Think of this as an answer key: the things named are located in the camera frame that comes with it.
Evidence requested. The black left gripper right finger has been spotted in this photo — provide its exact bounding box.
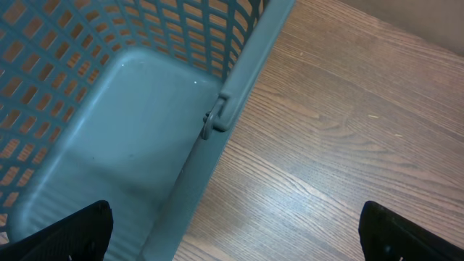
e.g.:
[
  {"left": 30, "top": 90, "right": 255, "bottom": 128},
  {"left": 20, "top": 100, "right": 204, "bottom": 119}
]
[{"left": 358, "top": 201, "right": 463, "bottom": 261}]

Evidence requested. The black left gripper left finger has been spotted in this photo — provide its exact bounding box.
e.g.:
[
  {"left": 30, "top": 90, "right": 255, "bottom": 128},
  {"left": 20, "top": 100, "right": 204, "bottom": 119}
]
[{"left": 1, "top": 200, "right": 113, "bottom": 261}]

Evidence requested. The grey plastic shopping basket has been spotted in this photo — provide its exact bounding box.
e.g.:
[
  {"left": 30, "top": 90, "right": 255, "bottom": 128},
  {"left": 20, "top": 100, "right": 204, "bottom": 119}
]
[{"left": 1, "top": 0, "right": 294, "bottom": 260}]

